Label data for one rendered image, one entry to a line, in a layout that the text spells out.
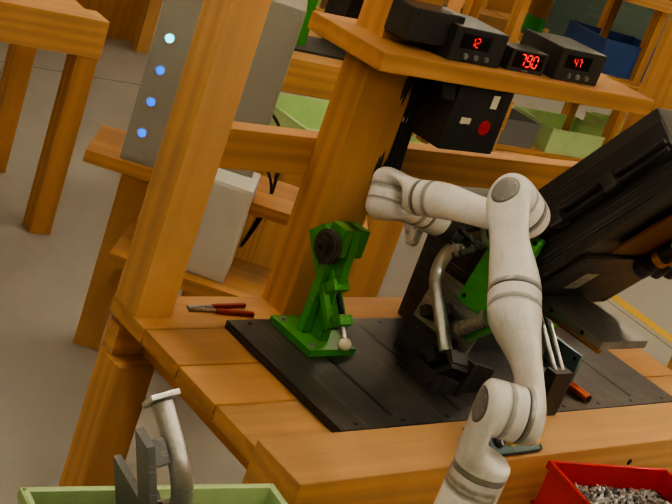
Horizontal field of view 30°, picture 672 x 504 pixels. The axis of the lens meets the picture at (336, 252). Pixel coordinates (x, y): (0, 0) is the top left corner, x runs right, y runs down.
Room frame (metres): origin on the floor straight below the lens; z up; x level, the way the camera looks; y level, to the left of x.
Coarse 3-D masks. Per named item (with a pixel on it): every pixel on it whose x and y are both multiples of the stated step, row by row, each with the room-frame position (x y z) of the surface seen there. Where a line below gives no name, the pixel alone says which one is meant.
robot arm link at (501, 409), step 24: (504, 384) 1.81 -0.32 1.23; (480, 408) 1.80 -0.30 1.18; (504, 408) 1.78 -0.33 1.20; (528, 408) 1.79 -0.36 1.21; (480, 432) 1.78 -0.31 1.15; (504, 432) 1.78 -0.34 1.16; (456, 456) 1.81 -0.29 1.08; (480, 456) 1.77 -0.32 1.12; (480, 480) 1.77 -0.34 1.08; (504, 480) 1.79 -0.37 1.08
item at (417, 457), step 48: (336, 432) 2.10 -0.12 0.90; (384, 432) 2.17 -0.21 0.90; (432, 432) 2.24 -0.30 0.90; (576, 432) 2.48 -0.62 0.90; (624, 432) 2.57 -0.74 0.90; (288, 480) 1.90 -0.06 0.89; (336, 480) 1.93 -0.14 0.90; (384, 480) 2.02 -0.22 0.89; (432, 480) 2.11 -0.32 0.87; (528, 480) 2.31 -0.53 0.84
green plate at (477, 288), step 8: (536, 240) 2.51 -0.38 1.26; (544, 240) 2.51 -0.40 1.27; (488, 248) 2.57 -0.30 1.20; (536, 248) 2.50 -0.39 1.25; (488, 256) 2.56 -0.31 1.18; (536, 256) 2.50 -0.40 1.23; (480, 264) 2.56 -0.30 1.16; (488, 264) 2.55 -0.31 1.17; (472, 272) 2.56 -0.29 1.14; (480, 272) 2.55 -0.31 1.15; (488, 272) 2.54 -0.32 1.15; (472, 280) 2.55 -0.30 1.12; (480, 280) 2.54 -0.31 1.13; (464, 288) 2.55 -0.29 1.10; (472, 288) 2.54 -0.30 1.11; (480, 288) 2.53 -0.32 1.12; (464, 296) 2.54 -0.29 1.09; (472, 296) 2.53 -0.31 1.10; (480, 296) 2.52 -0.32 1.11; (464, 304) 2.53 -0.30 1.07; (472, 304) 2.52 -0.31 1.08; (480, 304) 2.51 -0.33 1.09
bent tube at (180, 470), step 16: (160, 400) 1.46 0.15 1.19; (160, 416) 1.45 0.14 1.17; (176, 416) 1.46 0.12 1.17; (160, 432) 1.45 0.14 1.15; (176, 432) 1.44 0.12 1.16; (176, 448) 1.43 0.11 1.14; (176, 464) 1.43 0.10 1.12; (176, 480) 1.42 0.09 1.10; (192, 480) 1.44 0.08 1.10; (176, 496) 1.43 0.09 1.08; (192, 496) 1.44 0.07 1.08
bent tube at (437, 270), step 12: (480, 240) 2.55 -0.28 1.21; (444, 252) 2.58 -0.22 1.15; (432, 264) 2.59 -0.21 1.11; (444, 264) 2.58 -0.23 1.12; (432, 276) 2.57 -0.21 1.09; (432, 288) 2.55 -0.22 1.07; (432, 300) 2.54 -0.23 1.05; (444, 300) 2.54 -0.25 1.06; (444, 312) 2.51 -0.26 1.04; (444, 324) 2.49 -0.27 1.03; (444, 336) 2.47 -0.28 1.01; (444, 348) 2.46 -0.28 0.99
